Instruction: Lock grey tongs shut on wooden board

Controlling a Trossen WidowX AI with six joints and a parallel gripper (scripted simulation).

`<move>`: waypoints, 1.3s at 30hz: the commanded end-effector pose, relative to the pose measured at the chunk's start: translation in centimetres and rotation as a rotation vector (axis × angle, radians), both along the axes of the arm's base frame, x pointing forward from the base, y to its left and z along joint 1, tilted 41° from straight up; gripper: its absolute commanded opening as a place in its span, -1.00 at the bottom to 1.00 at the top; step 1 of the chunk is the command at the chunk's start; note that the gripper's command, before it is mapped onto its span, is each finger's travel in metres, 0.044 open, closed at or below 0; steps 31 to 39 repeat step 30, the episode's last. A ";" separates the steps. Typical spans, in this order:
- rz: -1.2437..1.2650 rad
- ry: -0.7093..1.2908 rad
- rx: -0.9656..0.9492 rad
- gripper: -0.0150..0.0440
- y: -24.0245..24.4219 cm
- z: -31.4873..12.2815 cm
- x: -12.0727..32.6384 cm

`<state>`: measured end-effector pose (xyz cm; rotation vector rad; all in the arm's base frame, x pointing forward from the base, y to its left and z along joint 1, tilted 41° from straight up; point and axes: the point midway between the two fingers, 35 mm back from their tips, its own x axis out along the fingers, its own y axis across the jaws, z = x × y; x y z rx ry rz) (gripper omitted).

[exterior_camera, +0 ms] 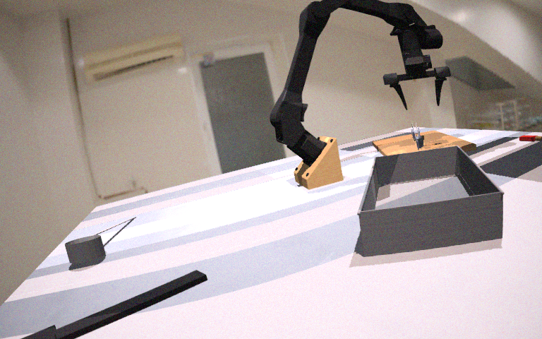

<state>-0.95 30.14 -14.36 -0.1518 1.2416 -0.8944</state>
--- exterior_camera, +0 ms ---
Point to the grey saucepan with long handle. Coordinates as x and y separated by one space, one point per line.
87 248

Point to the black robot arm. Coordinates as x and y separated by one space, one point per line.
289 110

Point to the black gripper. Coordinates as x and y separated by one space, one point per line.
440 74

